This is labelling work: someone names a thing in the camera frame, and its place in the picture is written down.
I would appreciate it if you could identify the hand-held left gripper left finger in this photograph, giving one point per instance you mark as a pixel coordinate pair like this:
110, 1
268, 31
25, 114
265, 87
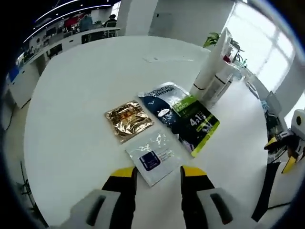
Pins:
100, 210

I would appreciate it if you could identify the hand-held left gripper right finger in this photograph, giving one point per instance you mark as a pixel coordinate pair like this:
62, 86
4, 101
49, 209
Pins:
209, 210

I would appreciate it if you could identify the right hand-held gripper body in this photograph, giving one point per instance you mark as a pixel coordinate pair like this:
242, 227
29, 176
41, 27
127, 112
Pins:
297, 128

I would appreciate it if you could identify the white blue skincare sachet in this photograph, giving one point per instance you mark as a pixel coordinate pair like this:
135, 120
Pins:
152, 157

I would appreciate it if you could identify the green black skincare sachet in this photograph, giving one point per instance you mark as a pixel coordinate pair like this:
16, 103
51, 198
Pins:
181, 117

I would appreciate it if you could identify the large red-collared skincare bottle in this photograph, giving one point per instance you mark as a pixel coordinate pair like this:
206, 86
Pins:
228, 58

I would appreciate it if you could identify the white skincare tube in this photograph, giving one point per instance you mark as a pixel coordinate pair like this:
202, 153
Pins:
209, 64

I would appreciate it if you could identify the grey office chair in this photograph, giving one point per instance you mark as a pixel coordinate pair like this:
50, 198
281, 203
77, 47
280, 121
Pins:
271, 102

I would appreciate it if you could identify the black flat object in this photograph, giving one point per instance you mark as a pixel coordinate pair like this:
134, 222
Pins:
264, 195

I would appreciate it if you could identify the green potted plant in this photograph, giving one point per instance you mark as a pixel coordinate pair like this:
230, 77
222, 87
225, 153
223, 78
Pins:
210, 40

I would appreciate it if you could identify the blue bin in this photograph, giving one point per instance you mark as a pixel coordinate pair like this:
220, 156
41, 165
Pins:
13, 72

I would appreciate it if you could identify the long white office desk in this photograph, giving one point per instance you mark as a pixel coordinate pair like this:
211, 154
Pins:
95, 31

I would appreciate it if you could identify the magenta board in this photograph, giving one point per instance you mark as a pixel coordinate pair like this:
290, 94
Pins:
71, 22

